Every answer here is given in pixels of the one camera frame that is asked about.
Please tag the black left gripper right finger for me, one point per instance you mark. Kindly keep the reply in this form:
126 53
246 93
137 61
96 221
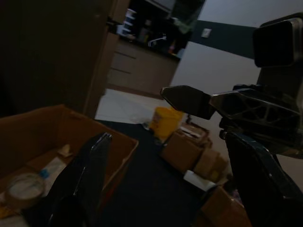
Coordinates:
265 189

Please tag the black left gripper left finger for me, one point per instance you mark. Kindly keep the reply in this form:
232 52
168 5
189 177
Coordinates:
78 189

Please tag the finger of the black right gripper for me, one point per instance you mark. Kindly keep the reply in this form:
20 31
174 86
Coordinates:
187 100
255 113

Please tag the yellow plastic bucket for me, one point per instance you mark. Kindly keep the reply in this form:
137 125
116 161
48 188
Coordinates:
165 123

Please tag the white blue plastic wrapper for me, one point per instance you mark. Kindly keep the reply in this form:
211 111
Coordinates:
55 165

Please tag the beige paper scrap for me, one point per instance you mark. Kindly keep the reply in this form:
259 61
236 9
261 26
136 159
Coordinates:
64 151

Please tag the closed brown cardboard box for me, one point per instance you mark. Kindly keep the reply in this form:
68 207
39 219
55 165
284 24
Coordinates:
182 151

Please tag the clear tape roll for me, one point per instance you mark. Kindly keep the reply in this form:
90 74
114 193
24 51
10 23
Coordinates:
23 189

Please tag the brown kitchen cabinet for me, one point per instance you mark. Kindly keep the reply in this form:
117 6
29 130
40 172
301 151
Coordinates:
142 68

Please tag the small brown cardboard box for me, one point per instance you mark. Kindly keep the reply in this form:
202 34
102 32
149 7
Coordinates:
209 164

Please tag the chrome kitchen faucet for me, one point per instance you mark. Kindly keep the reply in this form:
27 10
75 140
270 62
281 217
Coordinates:
156 40

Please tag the white flat box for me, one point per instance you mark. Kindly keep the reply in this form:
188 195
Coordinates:
196 178

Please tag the open brown cardboard box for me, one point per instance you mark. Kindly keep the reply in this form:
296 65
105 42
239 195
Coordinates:
30 132

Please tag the dark green hanging cloth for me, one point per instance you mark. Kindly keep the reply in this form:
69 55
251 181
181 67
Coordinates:
187 16

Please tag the dark brown wooden door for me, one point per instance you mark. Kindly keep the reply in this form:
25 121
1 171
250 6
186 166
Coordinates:
47 47

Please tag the white wall switch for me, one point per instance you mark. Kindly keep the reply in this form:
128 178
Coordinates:
206 32

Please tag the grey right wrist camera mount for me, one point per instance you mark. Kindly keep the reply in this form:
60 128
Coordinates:
274 45

